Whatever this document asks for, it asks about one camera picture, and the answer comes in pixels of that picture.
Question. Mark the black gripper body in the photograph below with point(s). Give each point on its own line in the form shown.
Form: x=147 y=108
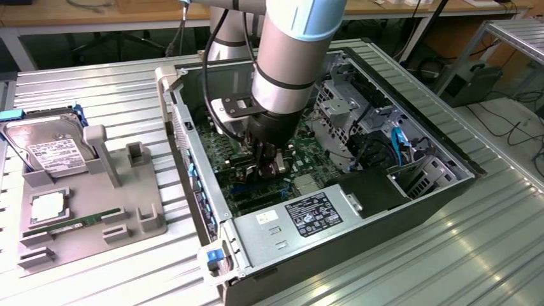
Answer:
x=274 y=129

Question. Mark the small graphics card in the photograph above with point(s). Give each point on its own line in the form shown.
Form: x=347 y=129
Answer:
x=284 y=163

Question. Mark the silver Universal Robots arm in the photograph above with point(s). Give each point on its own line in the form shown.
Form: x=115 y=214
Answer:
x=284 y=63

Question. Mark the black expansion slot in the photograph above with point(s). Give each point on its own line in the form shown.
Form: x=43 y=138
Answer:
x=268 y=205
x=263 y=197

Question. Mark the green motherboard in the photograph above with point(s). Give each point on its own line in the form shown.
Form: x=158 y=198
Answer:
x=310 y=159

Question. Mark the silver chipset heatsink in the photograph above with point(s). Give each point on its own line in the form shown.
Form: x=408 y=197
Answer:
x=310 y=185

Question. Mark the blue expansion slot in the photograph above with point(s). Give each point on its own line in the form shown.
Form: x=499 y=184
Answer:
x=240 y=190

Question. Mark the metal disk bay cage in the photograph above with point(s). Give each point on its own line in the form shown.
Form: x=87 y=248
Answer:
x=340 y=108

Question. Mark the grey power supply unit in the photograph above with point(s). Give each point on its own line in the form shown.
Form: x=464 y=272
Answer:
x=272 y=229

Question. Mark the black plastic fan shroud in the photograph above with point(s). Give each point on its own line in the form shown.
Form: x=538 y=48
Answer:
x=374 y=191

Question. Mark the blue case latch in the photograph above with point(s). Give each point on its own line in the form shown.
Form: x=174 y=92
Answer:
x=215 y=255

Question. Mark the black open PC case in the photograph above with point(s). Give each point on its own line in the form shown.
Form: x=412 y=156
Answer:
x=383 y=229

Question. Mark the grey parts rack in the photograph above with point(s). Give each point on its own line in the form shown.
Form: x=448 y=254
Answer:
x=94 y=204

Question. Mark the green loose RAM stick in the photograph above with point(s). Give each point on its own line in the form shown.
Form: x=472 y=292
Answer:
x=72 y=224

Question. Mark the long wooden desk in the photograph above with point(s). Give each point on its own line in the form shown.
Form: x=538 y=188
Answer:
x=127 y=12

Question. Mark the silver hard disk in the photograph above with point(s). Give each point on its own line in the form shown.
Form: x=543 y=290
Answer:
x=47 y=143

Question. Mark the silver CPU chip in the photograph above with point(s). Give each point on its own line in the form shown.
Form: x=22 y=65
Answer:
x=48 y=207

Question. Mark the aluminium frame table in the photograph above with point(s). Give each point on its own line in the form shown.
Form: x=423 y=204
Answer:
x=510 y=35

